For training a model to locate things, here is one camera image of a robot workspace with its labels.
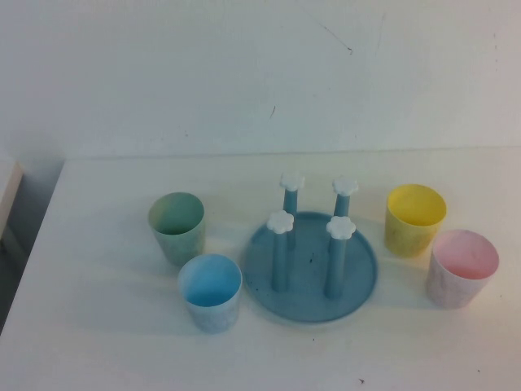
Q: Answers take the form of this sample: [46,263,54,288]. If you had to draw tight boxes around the yellow plastic cup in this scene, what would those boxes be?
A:
[384,183,449,260]

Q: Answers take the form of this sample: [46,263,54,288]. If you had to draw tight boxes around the green marbled plastic cup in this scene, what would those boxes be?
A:
[147,191,206,267]

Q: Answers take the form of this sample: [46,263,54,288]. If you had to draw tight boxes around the blue cup stand white caps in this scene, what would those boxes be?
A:
[243,170,379,325]

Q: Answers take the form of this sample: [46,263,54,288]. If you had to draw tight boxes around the blue marbled plastic cup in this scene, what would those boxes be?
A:
[177,253,244,335]

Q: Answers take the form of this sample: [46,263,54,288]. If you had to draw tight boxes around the pink marbled plastic cup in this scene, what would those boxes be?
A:
[426,228,501,310]

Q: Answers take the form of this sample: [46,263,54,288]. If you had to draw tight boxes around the white side table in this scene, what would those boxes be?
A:
[0,160,24,246]

